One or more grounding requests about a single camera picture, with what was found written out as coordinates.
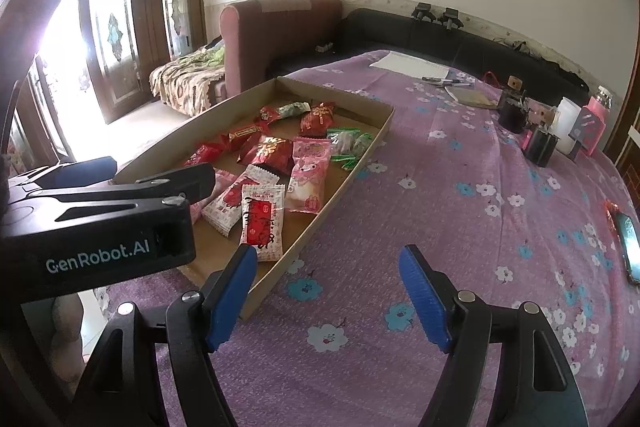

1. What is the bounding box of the small red candy packet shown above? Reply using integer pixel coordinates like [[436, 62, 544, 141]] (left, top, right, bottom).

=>
[[256, 106, 281, 124]]

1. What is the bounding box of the pink bottle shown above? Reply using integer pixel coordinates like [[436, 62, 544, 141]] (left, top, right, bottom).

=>
[[582, 86, 613, 156]]

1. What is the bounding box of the black cup far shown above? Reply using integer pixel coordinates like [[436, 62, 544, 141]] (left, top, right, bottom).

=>
[[498, 91, 527, 134]]

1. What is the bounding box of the green clear candy packet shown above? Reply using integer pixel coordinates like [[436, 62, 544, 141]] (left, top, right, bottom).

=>
[[326, 128, 373, 171]]

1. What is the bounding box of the large red foil packet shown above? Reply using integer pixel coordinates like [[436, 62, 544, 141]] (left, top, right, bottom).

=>
[[238, 133, 293, 176]]

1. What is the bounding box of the patterned blanket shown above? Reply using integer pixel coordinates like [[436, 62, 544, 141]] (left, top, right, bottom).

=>
[[149, 42, 228, 117]]

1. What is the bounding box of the white paper sheet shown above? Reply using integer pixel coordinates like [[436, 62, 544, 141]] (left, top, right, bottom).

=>
[[371, 52, 449, 79]]

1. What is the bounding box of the white red snack packet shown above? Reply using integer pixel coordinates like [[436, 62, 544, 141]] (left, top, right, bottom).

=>
[[240, 184, 285, 262]]

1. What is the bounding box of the black leather sofa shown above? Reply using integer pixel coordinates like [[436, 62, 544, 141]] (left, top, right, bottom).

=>
[[267, 9, 590, 106]]

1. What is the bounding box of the tan notebook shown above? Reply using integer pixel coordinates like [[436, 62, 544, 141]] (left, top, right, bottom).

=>
[[445, 86, 498, 109]]

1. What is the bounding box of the pink white snack packet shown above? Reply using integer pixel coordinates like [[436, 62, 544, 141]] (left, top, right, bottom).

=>
[[284, 138, 331, 215]]

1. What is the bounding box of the purple floral tablecloth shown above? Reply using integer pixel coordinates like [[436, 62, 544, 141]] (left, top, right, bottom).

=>
[[94, 48, 640, 427]]

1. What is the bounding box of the smartphone in red case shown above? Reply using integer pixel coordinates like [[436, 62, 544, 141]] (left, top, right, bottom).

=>
[[605, 200, 640, 286]]

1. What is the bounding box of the maroon armchair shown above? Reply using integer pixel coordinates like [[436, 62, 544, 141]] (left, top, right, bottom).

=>
[[219, 0, 343, 98]]

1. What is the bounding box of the black cup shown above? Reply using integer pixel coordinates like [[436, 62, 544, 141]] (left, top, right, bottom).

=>
[[498, 91, 527, 134], [523, 126, 559, 167]]

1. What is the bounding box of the black cup near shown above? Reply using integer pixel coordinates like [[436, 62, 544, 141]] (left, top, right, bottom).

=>
[[523, 126, 559, 167]]

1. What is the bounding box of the wooden glass door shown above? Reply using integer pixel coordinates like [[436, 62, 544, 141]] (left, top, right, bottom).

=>
[[74, 0, 206, 124]]

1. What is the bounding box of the red rectangular candy bar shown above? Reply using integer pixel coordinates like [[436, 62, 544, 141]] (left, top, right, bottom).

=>
[[220, 124, 269, 150]]

